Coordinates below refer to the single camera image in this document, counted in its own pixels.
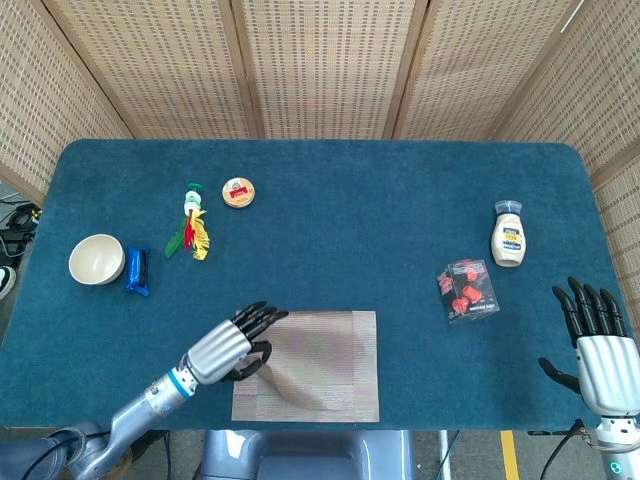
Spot robot right hand silver black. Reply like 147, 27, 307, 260
538, 276, 640, 416

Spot robot left hand silver black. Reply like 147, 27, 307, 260
180, 301, 290, 386

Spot beige woven placemat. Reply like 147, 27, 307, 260
231, 309, 380, 424

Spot white ceramic bowl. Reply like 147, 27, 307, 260
68, 233, 126, 287

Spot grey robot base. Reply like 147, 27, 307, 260
197, 428, 416, 480

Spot blue snack packet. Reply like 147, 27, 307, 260
123, 245, 152, 298

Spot colourful feather shuttlecock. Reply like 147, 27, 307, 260
164, 182, 212, 262

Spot clear box of red capsules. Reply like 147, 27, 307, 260
436, 258, 502, 325

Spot round tin with red label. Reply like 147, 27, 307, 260
222, 176, 258, 209

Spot mayonnaise squeeze bottle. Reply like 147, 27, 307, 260
490, 199, 529, 268

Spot blue table cloth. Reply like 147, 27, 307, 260
0, 138, 640, 432

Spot white metal table leg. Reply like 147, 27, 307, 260
437, 429, 453, 480

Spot black and white shoe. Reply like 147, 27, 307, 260
0, 265, 18, 301

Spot bamboo folding screen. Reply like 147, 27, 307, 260
0, 0, 640, 326

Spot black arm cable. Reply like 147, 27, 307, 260
527, 415, 601, 480

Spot black floor cables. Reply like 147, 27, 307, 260
0, 202, 44, 259

